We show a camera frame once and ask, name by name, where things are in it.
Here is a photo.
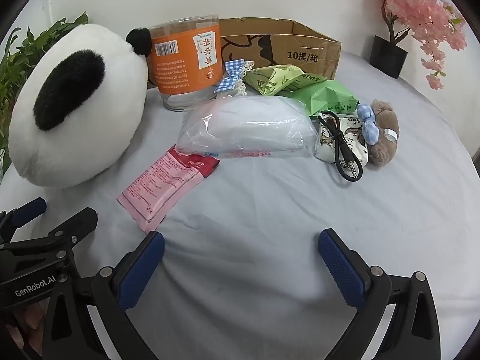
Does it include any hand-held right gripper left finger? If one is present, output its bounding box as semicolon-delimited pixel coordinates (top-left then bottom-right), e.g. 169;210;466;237
41;231;166;360

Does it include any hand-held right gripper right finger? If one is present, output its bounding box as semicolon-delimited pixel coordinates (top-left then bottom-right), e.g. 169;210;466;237
318;228;441;360

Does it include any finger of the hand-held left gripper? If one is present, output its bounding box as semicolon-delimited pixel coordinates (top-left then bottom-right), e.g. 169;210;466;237
0;197;47;242
37;207;99;260

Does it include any pink and red packet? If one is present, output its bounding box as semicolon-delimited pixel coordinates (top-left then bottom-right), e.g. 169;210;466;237
116;144;221;233

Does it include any panda plush toy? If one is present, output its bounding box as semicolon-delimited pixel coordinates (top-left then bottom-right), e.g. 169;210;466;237
8;22;152;188

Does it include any brown cardboard box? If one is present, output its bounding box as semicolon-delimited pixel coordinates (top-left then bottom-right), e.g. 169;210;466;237
147;17;343;89

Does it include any person's left hand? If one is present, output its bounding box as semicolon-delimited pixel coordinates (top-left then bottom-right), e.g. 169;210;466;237
5;302;49;350

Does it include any brown plush bear blue bow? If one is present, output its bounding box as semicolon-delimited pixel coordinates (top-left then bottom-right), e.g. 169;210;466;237
356;98;400;166

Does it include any white cartoon print pouch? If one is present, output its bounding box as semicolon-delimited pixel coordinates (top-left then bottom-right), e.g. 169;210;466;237
315;114;370;167

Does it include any green leafy plant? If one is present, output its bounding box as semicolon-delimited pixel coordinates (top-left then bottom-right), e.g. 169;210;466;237
0;12;89;173

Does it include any clear bag of white cotton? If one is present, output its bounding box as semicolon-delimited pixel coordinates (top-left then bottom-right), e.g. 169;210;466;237
175;95;319;159

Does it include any clear jar with orange label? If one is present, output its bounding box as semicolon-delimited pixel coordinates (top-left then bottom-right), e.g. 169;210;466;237
149;14;222;113

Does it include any light green packet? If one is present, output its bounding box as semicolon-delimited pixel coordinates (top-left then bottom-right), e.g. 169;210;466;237
243;65;317;96

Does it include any blue checkered lace bow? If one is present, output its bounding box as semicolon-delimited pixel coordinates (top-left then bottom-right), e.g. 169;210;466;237
214;59;256;96

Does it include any pink blossom tree in pot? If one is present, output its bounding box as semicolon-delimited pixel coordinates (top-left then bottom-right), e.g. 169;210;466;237
369;0;467;91

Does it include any black audio cable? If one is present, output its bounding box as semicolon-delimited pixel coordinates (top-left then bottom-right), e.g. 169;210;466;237
317;110;364;182

